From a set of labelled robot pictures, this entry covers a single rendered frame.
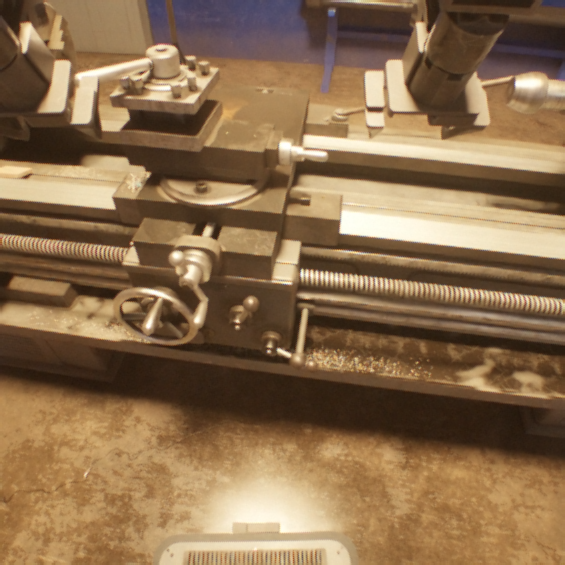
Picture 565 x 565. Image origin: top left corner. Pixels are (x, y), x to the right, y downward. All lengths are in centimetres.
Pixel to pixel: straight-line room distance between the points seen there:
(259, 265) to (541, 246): 66
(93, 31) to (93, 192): 369
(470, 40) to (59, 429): 167
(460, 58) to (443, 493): 140
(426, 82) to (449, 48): 5
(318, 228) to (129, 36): 384
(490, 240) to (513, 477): 94
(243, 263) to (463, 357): 78
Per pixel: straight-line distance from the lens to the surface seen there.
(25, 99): 53
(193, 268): 84
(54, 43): 130
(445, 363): 135
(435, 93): 49
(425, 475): 163
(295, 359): 94
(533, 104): 112
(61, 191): 122
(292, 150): 90
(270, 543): 123
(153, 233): 94
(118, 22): 463
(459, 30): 43
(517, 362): 145
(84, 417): 176
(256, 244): 88
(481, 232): 107
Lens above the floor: 148
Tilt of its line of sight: 48 degrees down
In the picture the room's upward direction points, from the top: 1 degrees clockwise
